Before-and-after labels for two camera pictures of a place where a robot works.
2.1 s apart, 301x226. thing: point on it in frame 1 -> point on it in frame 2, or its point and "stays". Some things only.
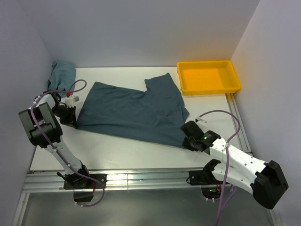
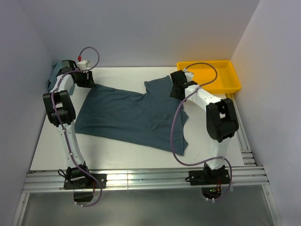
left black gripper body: [65, 114] -> [83, 80]
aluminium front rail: [116, 180] stays
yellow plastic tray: [207, 77] stays
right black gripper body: [188, 143] -> [174, 93]
